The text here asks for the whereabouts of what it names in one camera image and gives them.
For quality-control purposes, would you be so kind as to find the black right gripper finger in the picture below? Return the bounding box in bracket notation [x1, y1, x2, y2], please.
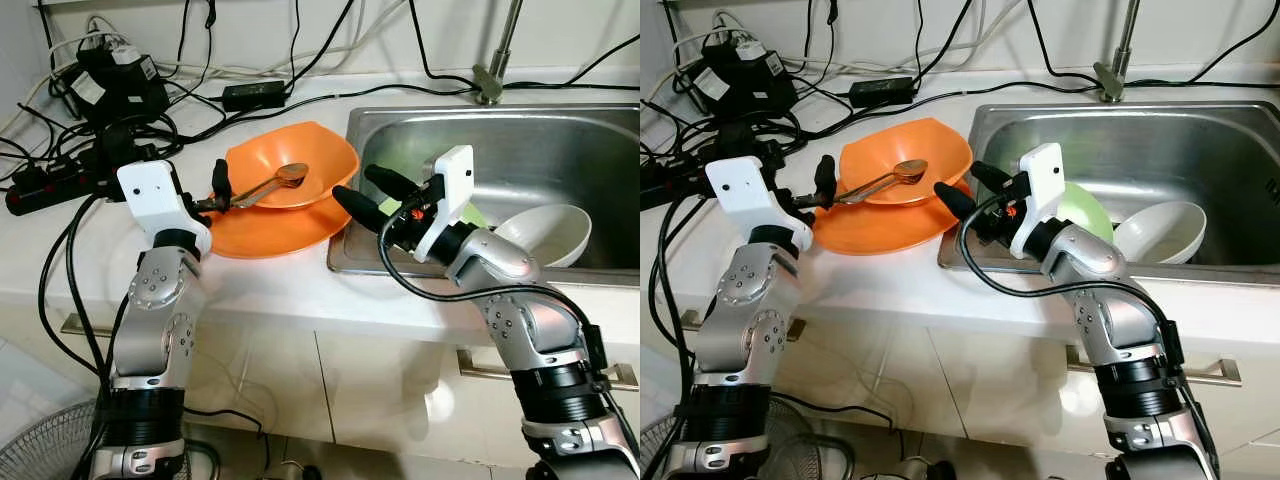
[364, 163, 423, 199]
[333, 185, 386, 231]
[971, 160, 1021, 191]
[934, 181, 977, 221]

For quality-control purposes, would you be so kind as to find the metal spoon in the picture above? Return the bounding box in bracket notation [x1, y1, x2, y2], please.
[800, 158, 929, 206]
[200, 162, 311, 213]

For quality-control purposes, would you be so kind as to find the orange plastic bowl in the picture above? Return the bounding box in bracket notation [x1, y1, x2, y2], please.
[838, 117, 973, 206]
[225, 120, 359, 211]

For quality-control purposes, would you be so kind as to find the orange plastic plate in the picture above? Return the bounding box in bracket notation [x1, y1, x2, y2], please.
[208, 185, 353, 259]
[812, 180, 966, 256]

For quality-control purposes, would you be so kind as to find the white bowl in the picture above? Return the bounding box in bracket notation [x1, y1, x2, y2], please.
[493, 203, 593, 269]
[1113, 200, 1208, 266]

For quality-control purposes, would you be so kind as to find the white kitchen cabinet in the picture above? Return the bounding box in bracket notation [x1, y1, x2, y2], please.
[0, 300, 641, 471]
[640, 300, 1280, 471]

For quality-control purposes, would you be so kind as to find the black power adapter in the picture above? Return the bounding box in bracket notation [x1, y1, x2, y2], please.
[222, 80, 289, 111]
[848, 77, 916, 108]

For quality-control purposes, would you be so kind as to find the black battery charger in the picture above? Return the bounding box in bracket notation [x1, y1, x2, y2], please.
[62, 45, 171, 126]
[690, 40, 799, 121]

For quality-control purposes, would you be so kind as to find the metal faucet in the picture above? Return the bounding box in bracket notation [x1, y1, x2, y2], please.
[1093, 0, 1141, 103]
[472, 0, 523, 106]

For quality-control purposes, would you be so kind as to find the stainless steel sink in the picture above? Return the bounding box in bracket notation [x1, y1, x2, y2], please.
[938, 100, 1280, 271]
[327, 103, 641, 274]

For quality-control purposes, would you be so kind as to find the grey floor fan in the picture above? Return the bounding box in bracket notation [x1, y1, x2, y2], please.
[0, 400, 216, 480]
[640, 400, 831, 480]

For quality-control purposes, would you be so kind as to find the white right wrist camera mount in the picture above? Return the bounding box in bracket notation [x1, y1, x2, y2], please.
[415, 145, 476, 266]
[1010, 142, 1066, 261]

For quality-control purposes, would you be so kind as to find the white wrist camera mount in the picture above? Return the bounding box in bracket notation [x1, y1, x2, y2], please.
[117, 160, 213, 256]
[705, 156, 813, 253]
[415, 145, 476, 266]
[1010, 142, 1066, 261]

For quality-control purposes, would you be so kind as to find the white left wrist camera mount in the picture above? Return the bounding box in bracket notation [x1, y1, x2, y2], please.
[705, 156, 813, 253]
[117, 160, 213, 256]

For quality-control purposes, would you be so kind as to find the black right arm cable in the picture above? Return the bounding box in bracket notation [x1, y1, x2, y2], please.
[376, 215, 613, 391]
[958, 195, 1201, 401]

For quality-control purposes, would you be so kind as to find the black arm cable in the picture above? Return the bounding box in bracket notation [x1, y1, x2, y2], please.
[38, 190, 126, 401]
[958, 195, 1201, 401]
[376, 215, 613, 391]
[648, 188, 716, 480]

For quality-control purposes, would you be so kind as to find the silver drawer handle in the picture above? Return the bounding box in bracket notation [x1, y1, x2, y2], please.
[458, 347, 641, 391]
[58, 313, 116, 339]
[1065, 345, 1241, 389]

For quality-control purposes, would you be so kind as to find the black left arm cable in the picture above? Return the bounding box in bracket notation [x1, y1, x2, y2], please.
[648, 188, 716, 480]
[38, 190, 126, 401]

